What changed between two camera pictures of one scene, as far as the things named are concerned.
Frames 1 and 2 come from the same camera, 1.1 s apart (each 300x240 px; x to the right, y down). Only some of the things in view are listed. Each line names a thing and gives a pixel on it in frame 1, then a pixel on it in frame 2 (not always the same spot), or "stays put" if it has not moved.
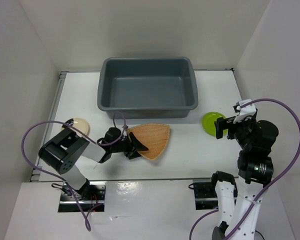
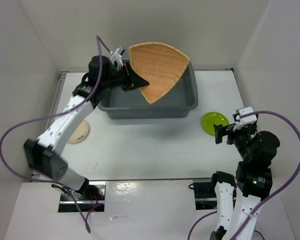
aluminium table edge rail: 36,176 stays put
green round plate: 208,124 stays put
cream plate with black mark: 79,123 stays put
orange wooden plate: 153,137 -> 159,65
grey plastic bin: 147,87 stays put
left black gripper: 132,152 -> 132,80
